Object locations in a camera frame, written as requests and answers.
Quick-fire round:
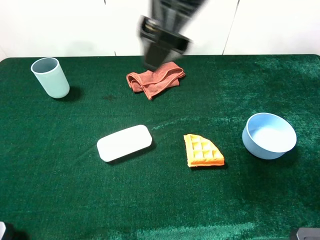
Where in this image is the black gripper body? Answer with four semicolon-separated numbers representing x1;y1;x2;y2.
139;14;192;69

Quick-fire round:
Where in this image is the white rectangular case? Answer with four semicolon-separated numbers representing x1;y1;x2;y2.
96;124;153;162

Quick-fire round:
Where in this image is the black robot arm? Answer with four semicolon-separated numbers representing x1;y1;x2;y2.
139;0;205;72

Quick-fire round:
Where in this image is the brown folded cloth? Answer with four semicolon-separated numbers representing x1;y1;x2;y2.
126;61;186;100

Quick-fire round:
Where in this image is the orange waffle piece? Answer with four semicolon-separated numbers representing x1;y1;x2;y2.
183;134;225;168

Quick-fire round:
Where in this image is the light blue cup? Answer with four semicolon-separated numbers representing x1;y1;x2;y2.
30;57;70;99

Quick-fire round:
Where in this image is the light blue bowl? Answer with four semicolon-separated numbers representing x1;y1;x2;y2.
242;112;297;160

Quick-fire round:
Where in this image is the green table mat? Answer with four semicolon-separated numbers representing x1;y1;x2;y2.
0;54;320;240

